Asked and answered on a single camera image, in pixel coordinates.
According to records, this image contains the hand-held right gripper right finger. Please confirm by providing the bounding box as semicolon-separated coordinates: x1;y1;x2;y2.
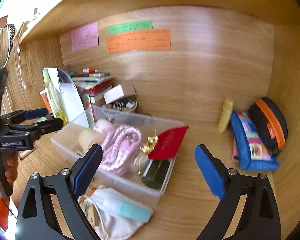
194;144;282;240

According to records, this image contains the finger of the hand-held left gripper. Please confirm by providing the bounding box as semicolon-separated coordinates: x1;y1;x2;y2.
0;108;49;126
10;117;64;138

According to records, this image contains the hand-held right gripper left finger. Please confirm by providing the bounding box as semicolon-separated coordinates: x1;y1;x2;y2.
15;144;104;240

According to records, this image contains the clear plastic storage box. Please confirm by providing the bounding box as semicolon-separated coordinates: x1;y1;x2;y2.
51;106;186;207

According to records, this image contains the cream round bottle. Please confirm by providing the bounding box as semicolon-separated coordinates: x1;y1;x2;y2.
78;129;102;153

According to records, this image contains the pink jump rope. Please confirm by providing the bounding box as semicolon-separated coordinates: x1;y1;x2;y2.
98;125;143;176

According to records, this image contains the red velvet drawstring pouch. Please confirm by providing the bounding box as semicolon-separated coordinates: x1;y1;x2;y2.
140;126;190;161

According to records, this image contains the dark green plastic bottle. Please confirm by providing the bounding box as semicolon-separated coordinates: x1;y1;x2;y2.
141;159;171;191

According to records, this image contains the wooden desktop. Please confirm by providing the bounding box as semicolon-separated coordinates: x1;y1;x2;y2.
14;115;280;240

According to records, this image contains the person's left hand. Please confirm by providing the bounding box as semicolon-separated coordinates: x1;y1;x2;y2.
4;152;20;183

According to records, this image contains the small orange box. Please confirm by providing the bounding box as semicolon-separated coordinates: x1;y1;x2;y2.
39;90;53;116

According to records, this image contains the pink capped pen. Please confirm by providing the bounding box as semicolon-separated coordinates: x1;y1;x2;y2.
19;148;37;159

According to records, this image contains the yellow-green spray bottle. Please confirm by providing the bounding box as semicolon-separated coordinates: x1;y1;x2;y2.
42;69;65;126

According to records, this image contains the pink wallet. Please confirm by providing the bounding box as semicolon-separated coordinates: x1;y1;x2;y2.
232;140;241;161

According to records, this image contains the white paper receipt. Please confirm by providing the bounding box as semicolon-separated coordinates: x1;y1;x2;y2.
47;67;62;93

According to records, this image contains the blue patchwork pouch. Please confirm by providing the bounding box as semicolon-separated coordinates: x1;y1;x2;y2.
230;110;280;172

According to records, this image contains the teal soft bar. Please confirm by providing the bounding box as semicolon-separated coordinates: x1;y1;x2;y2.
103;197;152;223

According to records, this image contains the yellow tube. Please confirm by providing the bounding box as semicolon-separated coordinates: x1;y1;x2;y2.
217;97;234;133

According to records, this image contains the white cloth pouch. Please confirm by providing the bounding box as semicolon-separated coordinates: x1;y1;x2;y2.
80;186;155;240

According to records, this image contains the stack of books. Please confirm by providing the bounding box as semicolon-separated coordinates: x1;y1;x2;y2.
71;68;114;107

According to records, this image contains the small white box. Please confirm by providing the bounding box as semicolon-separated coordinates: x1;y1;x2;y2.
103;84;137;105

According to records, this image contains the black orange zip case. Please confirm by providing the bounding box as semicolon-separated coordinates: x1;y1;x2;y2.
248;97;288;156

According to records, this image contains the white ceramic bowl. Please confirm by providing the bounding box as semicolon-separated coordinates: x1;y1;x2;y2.
104;99;138;113

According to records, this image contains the studded headband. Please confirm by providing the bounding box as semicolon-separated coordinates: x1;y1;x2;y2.
5;24;16;53

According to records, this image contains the pink paper note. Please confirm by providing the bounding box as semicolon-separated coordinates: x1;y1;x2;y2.
71;22;99;52

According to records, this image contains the orange paper note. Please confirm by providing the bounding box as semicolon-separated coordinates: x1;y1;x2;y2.
105;29;171;54

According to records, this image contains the green paper note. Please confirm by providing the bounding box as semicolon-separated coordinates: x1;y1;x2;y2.
108;20;153;36

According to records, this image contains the white cable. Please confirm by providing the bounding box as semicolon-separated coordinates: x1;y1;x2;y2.
14;22;28;89

